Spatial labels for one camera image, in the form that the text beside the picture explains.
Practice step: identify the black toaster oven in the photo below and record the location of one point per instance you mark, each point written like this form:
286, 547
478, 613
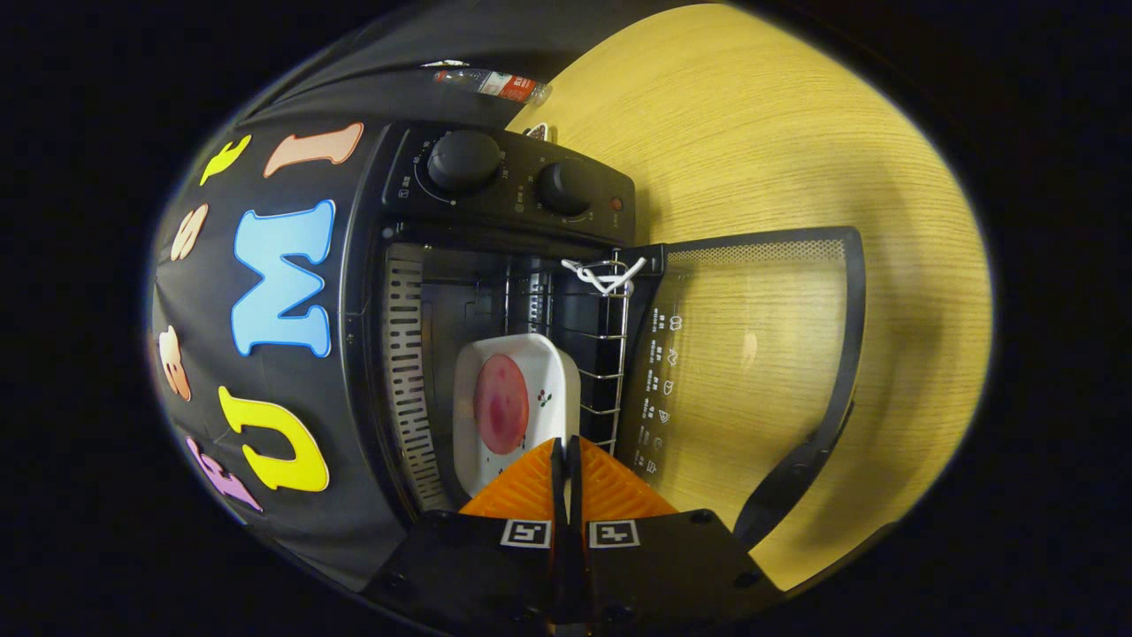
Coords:
495, 199

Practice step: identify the pink ham slice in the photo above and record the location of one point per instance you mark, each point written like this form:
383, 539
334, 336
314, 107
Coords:
500, 407

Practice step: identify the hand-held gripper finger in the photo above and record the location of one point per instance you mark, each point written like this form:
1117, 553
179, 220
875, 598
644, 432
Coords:
576, 495
557, 495

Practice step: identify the clear plastic water bottle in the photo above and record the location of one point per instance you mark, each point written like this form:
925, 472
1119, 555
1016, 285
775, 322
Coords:
495, 84

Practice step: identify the white rectangular food tray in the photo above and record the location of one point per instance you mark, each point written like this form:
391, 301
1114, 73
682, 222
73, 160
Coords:
553, 372

